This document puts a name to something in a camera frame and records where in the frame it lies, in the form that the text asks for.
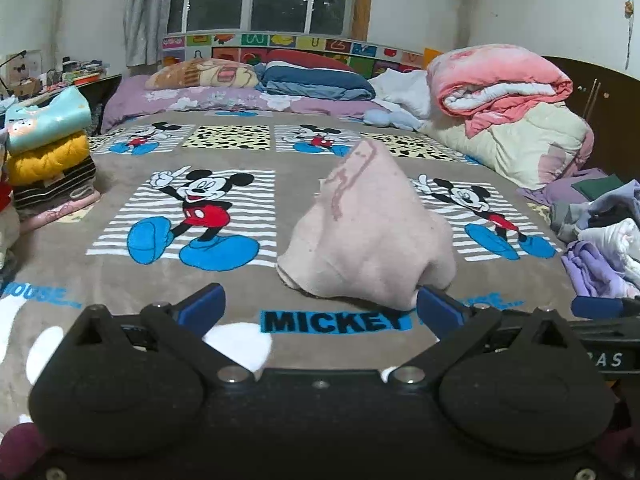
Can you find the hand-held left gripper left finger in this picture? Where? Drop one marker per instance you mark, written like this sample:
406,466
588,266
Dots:
202,304

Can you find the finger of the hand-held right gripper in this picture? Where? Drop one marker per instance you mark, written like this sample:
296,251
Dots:
597,306

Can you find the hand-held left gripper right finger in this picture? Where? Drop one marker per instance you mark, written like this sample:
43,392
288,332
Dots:
440,307

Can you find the pink knit sweater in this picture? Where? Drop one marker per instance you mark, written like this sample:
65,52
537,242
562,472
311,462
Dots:
365,240

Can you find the lilac fleece garment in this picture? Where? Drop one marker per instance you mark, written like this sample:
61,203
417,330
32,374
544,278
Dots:
595,272

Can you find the cartoon mouse printed blanket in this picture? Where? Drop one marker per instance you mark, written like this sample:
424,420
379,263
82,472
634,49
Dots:
250,280

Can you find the white garment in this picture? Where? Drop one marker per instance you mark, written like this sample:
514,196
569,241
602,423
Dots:
612,242

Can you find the grey garment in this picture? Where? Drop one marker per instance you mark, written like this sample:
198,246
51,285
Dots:
570,217

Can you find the dark green cloth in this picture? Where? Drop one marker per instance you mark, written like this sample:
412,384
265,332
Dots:
597,185

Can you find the lavender cloth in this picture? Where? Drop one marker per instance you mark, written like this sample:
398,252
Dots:
555,190

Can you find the pink folded garment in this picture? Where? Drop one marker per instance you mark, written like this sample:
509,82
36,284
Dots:
60,210

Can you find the cream quilt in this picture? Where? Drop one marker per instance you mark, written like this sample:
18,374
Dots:
530,145

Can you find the dark wooden cabinet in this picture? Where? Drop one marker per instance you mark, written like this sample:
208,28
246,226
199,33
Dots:
607,125

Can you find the dark striped folded garment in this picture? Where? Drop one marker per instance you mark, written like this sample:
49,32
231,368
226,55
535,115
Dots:
55,185

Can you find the purple floral bedsheet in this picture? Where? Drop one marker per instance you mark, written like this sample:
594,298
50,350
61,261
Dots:
225,102

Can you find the yellow knit sweater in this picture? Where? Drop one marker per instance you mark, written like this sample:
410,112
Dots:
47,157

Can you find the white cloth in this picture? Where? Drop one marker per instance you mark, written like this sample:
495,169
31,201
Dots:
402,92

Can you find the red garment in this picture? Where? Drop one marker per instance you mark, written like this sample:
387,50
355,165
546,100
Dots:
4,195

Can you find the person's maroon clothing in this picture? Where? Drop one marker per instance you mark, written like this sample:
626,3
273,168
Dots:
22,442

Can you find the cartoon printed pillow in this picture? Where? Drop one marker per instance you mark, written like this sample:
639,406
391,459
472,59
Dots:
205,74

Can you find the pink quilt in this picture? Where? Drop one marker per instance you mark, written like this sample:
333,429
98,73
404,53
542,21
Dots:
495,77

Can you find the light blue folded garment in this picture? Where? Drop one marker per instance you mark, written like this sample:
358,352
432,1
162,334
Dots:
47,117

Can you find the blue pillow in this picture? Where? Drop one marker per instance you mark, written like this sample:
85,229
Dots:
315,82

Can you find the desk clutter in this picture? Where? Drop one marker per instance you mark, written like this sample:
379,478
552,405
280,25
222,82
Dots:
77,71

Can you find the red pillow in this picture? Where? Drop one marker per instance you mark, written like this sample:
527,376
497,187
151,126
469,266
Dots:
310,59

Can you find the colourful patchwork headboard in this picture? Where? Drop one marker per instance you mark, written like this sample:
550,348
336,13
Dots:
300,42

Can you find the cardboard box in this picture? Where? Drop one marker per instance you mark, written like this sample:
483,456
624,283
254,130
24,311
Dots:
22,72

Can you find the grey curtain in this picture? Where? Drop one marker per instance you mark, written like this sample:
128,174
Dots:
147,10

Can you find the wall hanging ornament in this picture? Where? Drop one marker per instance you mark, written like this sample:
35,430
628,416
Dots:
628,7

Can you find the wooden window frame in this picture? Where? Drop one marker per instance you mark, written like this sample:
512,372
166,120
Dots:
364,0

